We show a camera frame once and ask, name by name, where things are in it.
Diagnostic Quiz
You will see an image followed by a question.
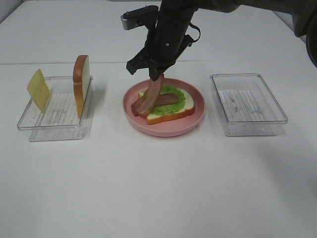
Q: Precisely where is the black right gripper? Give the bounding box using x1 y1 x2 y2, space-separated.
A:
126 22 195 81

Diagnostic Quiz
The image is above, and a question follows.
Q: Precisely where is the bacon strip front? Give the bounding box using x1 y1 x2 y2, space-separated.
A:
137 73 164 117

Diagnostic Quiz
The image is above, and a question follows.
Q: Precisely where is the bacon strip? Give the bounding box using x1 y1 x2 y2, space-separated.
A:
131 93 178 116
137 73 164 117

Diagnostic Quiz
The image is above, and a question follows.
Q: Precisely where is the green lettuce leaf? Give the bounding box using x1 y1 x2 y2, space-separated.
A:
148 85 186 117

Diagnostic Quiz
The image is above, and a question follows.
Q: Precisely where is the white bread slice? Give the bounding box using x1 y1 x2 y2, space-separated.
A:
146 89 195 125

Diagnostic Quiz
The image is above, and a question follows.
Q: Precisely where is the yellow cheese slice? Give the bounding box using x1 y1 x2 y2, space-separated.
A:
27 69 52 114

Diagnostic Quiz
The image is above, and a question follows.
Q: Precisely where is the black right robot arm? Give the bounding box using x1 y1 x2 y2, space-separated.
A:
121 0 317 81

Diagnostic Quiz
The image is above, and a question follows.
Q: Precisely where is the upright bread slice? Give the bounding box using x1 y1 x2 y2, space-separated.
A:
73 55 90 118

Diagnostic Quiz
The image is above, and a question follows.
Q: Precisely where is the pink round plate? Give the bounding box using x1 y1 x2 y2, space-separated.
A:
123 78 206 137

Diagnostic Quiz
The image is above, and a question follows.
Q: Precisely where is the clear left plastic container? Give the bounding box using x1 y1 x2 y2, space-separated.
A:
17 76 94 142

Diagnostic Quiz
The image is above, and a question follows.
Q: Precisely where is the clear plastic container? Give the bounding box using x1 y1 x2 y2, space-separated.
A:
210 73 288 136
17 76 94 142

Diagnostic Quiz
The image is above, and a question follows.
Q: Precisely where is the clear right plastic container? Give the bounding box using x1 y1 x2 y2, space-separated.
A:
210 73 288 136

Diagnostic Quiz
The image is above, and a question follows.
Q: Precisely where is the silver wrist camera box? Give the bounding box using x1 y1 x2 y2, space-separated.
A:
120 5 159 30

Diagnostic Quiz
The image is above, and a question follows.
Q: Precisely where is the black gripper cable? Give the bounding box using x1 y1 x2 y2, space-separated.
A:
188 21 201 43

